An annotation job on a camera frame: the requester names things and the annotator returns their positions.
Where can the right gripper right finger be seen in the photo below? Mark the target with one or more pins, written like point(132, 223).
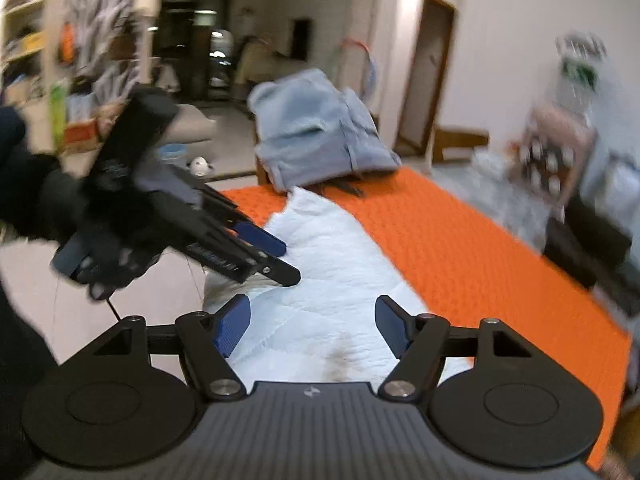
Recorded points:
point(418, 342)

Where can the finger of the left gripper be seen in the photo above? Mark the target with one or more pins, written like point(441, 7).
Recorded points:
point(259, 238)
point(277, 270)

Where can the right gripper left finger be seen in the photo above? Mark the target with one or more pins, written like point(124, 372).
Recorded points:
point(208, 339)

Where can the white quilted vest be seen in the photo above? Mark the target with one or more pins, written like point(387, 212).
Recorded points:
point(322, 329)

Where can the dark grey folded clothes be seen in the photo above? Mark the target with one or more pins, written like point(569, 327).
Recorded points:
point(595, 252)

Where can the black gloved left hand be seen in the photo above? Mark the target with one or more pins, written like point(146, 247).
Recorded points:
point(41, 201)

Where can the orange patterned table mat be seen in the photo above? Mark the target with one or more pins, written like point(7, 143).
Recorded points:
point(465, 268)

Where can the black belt with buckle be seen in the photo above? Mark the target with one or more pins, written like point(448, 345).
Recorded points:
point(342, 185)

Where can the light blue denim jeans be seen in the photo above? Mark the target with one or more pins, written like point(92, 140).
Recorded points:
point(310, 132)

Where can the storage shelf unit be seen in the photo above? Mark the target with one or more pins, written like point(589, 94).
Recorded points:
point(66, 63)

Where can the colourful hula hoop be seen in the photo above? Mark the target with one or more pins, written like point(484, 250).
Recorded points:
point(353, 64)

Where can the pink water dispenser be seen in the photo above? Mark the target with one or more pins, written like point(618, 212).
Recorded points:
point(553, 154)

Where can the white plastic bag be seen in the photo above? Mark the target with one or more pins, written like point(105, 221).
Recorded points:
point(611, 187)

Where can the clear water bottle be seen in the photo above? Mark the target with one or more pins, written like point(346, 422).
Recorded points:
point(576, 90)

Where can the wall mounted television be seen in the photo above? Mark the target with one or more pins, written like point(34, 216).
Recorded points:
point(301, 39)

